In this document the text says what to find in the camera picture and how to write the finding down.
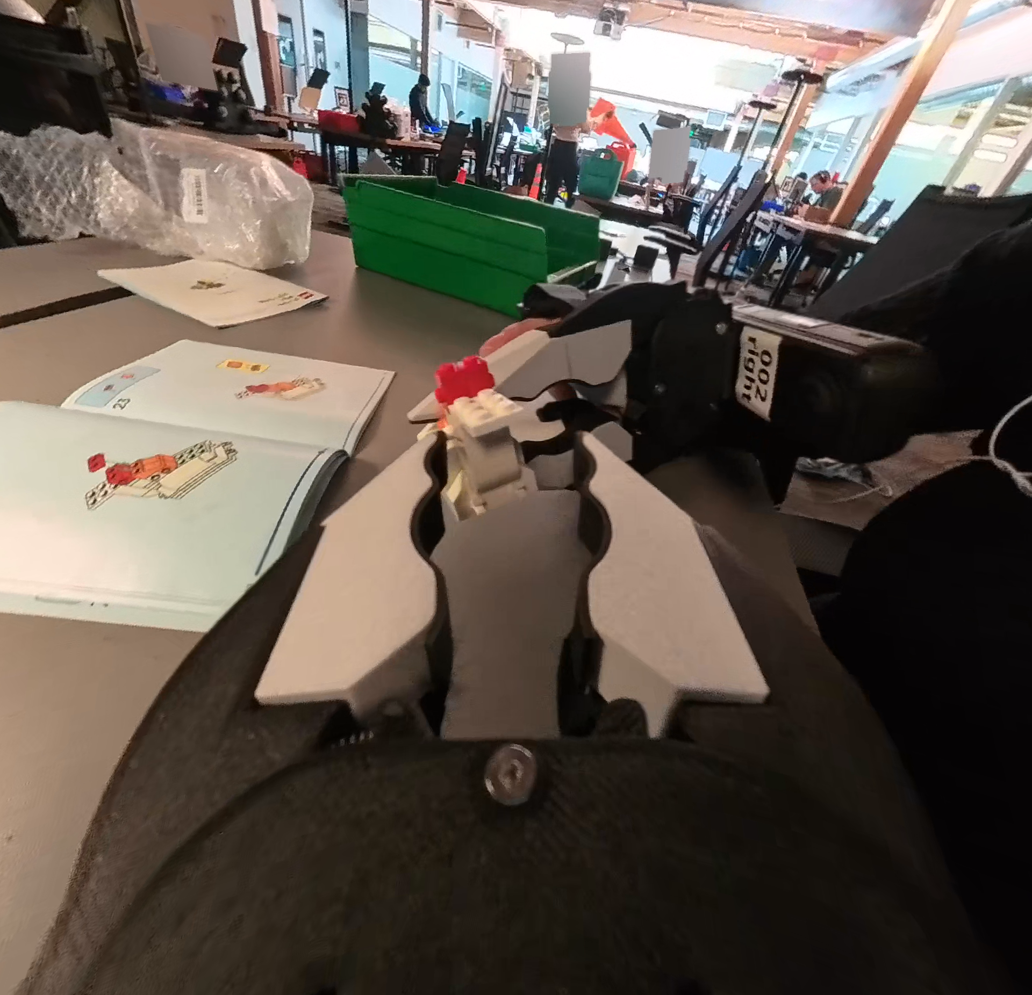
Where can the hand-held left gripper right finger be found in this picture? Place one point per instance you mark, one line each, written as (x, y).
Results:
(669, 600)

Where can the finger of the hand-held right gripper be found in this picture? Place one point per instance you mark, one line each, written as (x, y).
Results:
(580, 354)
(597, 419)

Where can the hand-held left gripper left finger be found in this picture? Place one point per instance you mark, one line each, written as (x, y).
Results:
(355, 592)

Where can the white lego model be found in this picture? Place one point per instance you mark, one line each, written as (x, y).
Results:
(484, 455)

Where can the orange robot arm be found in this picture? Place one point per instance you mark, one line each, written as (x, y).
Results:
(617, 129)

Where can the person's right hand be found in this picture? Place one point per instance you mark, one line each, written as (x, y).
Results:
(520, 332)

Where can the green plastic bin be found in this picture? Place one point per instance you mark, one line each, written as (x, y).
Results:
(451, 237)

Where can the open light blue instruction booklet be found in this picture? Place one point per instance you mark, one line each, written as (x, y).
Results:
(185, 487)

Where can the white instruction booklet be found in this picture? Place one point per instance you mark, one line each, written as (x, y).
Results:
(218, 290)

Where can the clear plastic bag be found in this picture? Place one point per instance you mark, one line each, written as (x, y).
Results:
(234, 189)

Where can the bubble wrap sheet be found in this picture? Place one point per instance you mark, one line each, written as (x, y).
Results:
(56, 181)

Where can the wooden post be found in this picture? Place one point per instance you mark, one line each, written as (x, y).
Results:
(903, 100)

